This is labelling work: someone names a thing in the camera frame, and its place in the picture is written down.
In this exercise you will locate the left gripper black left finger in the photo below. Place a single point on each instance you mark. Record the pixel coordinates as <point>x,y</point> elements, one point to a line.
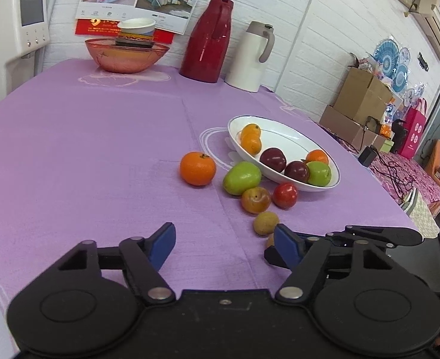
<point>92,297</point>

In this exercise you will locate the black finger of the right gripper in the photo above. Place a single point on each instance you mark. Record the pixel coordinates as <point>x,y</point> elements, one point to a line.
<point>379,236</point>
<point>273,258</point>

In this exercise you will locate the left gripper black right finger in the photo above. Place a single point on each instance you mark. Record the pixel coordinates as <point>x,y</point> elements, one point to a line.
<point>358,296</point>

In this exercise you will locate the dark red plum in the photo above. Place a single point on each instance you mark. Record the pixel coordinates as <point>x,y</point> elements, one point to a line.
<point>297,170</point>
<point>274,158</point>

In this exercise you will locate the green apple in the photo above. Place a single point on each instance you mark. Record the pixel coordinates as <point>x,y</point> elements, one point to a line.
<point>319,173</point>
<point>242,177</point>

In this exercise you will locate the orange tangerine with leaf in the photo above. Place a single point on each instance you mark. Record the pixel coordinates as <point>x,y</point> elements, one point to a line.
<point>317,155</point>

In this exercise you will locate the large orange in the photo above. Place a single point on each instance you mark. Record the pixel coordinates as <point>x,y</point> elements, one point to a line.
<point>251,143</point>

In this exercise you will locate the small orange kumquat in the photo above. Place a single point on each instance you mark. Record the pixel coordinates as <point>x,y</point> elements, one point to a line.
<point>251,129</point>

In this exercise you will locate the brown kiwi fruit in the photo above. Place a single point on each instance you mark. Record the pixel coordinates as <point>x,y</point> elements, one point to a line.
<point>265,223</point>
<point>270,241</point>

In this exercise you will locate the yellow red plum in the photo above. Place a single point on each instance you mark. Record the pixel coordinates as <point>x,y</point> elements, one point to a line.
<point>256,200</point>

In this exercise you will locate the red apple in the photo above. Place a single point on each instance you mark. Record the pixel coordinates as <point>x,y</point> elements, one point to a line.
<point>285,196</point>

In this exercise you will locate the black power adapter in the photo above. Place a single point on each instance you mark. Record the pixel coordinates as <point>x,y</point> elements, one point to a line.
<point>367,156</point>

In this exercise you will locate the green apple on cloth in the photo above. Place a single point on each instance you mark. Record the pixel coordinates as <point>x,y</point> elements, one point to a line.
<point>242,177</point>

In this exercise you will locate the orange mandarin on cloth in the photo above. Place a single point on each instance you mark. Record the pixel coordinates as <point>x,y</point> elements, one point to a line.
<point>197,169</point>

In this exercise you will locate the pink gift bag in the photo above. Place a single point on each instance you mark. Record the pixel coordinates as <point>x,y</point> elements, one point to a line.
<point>414,125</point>

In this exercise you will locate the lower cardboard box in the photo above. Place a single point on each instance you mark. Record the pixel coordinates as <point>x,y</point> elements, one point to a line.
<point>349,131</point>

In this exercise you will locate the cardboard box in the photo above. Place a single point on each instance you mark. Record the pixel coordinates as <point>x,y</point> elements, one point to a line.
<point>362,96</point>
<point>349,131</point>

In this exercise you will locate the upper cardboard box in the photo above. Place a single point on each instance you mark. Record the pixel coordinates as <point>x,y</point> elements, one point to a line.
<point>362,96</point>

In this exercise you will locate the blue paper fan decoration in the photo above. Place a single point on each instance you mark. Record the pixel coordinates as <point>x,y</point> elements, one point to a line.
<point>387,53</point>

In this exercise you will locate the white thermos jug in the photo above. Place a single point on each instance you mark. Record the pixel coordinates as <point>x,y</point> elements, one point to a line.
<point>250,60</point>

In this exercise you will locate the red thermos jug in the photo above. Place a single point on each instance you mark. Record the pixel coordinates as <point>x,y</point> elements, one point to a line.
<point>208,43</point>

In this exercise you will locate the orange glass bowl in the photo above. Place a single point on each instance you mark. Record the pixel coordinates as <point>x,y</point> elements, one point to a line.
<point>123,59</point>

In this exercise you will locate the stack of paper cups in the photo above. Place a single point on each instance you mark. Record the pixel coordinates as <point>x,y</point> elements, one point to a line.
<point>136,33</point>

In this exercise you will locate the white water dispenser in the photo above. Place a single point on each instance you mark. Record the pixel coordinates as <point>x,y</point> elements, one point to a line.
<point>24,34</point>

